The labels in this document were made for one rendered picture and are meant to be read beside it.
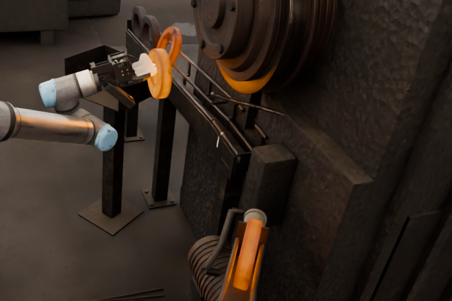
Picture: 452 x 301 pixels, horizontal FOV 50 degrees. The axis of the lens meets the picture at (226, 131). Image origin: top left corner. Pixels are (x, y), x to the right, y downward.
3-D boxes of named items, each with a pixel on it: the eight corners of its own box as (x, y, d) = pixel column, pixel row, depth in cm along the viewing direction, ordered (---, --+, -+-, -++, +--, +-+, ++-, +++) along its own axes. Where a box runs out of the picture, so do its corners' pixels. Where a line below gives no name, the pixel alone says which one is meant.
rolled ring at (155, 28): (154, 19, 208) (161, 19, 210) (140, 12, 223) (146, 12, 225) (153, 62, 216) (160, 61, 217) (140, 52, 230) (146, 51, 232)
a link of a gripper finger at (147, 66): (163, 55, 145) (132, 64, 143) (166, 72, 149) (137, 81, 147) (159, 51, 148) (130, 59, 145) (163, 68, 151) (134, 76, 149)
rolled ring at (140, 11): (141, 10, 223) (148, 10, 225) (131, 3, 238) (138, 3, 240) (140, 49, 230) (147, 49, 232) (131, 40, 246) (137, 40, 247)
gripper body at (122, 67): (132, 59, 141) (91, 71, 138) (138, 84, 147) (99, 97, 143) (126, 49, 147) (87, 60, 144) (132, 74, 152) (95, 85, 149)
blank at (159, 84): (157, 42, 155) (146, 42, 154) (173, 56, 143) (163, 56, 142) (155, 88, 162) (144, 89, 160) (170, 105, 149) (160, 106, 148)
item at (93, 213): (102, 187, 228) (104, 44, 190) (146, 212, 218) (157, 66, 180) (68, 209, 212) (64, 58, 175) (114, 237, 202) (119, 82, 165)
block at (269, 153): (269, 207, 145) (286, 141, 133) (282, 226, 139) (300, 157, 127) (237, 213, 141) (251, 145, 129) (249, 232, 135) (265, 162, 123)
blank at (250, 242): (247, 283, 115) (234, 279, 115) (263, 218, 116) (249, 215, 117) (245, 297, 100) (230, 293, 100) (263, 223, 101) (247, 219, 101)
